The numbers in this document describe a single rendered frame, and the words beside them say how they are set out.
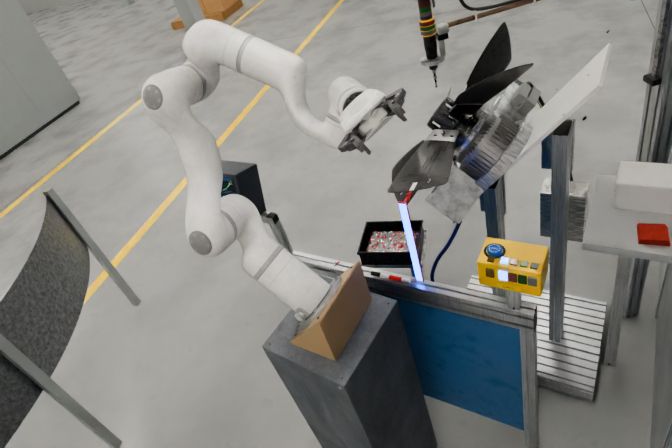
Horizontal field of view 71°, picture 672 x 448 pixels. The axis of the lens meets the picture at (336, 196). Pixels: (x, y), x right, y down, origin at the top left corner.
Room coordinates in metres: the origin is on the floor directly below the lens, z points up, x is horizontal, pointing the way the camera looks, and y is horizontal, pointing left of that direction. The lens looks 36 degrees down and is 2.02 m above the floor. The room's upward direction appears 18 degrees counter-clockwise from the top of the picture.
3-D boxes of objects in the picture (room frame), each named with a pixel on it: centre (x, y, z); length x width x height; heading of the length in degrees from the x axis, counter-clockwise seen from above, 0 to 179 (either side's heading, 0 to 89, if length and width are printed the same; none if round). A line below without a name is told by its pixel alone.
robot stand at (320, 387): (0.92, 0.14, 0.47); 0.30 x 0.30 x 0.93; 45
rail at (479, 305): (1.08, -0.09, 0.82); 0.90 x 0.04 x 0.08; 50
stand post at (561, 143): (1.18, -0.74, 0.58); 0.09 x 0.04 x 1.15; 140
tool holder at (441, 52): (1.29, -0.41, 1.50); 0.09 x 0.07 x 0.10; 85
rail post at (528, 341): (0.80, -0.42, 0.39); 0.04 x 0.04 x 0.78; 50
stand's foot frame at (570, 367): (1.26, -0.64, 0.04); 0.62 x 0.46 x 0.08; 50
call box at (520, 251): (0.82, -0.39, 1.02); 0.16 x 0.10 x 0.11; 50
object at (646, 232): (0.90, -0.87, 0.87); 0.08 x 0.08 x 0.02; 56
